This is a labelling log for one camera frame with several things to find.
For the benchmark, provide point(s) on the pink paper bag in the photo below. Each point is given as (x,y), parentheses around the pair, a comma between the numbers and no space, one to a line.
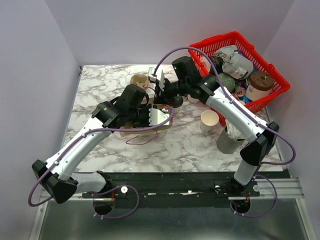
(143,136)

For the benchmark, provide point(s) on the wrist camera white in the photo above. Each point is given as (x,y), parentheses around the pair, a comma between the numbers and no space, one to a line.
(158,77)
(157,115)

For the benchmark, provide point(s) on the grey white plastic bag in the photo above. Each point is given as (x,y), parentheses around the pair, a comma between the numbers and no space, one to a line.
(234,64)

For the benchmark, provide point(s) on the dark noodle cup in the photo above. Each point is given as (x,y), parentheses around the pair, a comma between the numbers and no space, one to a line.
(217,62)

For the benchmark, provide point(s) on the brown lid tub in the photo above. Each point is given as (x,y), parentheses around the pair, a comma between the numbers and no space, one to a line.
(260,85)

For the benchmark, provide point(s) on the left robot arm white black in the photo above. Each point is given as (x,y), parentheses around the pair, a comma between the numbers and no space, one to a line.
(56,174)

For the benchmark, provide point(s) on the cardboard cup carrier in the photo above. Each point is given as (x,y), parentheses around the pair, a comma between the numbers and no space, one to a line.
(139,80)

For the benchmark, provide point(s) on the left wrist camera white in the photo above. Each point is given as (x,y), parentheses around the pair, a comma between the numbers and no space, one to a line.
(157,115)

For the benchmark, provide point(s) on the white paper cup stack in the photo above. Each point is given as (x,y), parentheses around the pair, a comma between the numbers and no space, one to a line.
(192,100)

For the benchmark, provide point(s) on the white wrapped straws bundle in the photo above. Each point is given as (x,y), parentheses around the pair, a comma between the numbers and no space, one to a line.
(232,132)

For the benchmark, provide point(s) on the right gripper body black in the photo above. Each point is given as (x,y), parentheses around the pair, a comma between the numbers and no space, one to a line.
(177,88)

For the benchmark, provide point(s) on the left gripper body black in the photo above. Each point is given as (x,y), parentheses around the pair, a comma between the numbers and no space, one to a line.
(142,117)

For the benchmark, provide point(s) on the black coffee cup lid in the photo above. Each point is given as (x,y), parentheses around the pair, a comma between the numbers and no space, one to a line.
(177,101)

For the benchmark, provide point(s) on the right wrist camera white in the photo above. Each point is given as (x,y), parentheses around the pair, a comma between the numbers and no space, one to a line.
(158,77)

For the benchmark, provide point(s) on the aluminium rail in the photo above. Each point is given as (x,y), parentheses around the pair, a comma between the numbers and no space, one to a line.
(259,188)

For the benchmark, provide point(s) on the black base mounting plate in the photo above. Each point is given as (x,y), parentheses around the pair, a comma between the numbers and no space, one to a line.
(120,192)

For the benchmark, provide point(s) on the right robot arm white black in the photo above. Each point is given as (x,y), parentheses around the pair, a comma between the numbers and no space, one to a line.
(260,135)

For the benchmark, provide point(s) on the grey metal straw holder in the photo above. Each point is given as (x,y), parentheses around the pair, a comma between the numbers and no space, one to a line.
(227,145)

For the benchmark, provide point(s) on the red plastic basket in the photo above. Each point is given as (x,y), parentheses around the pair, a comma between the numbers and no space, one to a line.
(210,45)

